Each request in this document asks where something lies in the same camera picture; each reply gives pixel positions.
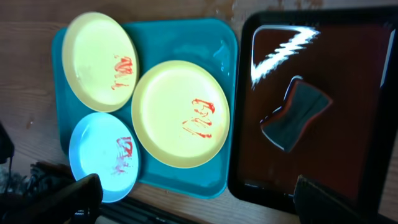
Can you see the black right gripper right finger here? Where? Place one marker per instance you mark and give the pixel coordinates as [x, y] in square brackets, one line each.
[316, 203]

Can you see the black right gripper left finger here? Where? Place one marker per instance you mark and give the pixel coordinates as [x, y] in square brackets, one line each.
[78, 202]

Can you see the large yellow plate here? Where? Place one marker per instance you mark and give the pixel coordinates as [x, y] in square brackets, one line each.
[180, 114]

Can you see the small yellow plate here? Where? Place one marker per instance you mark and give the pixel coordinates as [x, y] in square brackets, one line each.
[100, 62]

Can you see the dark red water tray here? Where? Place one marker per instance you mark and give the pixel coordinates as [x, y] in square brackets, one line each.
[351, 55]

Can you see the light blue plate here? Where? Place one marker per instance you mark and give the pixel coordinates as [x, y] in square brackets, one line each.
[102, 144]

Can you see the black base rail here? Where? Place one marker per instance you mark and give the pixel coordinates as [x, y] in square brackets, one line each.
[132, 211]

